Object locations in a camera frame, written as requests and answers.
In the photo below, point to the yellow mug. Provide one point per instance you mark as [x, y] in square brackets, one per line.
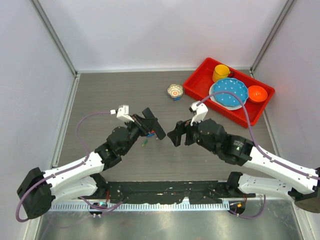
[221, 71]

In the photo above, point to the small patterned bowl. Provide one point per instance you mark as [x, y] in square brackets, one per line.
[175, 90]

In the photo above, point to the blue dotted plate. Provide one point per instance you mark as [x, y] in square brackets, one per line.
[231, 92]

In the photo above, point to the black remote control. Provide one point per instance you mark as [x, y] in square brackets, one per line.
[153, 123]

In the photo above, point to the white cable duct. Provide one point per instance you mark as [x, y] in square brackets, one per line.
[80, 206]

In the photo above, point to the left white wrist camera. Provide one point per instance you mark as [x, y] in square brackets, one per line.
[122, 113]

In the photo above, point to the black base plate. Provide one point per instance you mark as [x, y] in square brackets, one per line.
[172, 192]

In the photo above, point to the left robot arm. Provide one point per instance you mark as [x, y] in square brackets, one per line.
[40, 190]

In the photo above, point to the orange bowl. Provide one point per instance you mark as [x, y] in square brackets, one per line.
[257, 94]

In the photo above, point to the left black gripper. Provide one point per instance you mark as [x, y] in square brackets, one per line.
[141, 124]

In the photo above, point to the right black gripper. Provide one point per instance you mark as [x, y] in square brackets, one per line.
[188, 129]

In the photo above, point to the green battery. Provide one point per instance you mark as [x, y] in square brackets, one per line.
[144, 143]

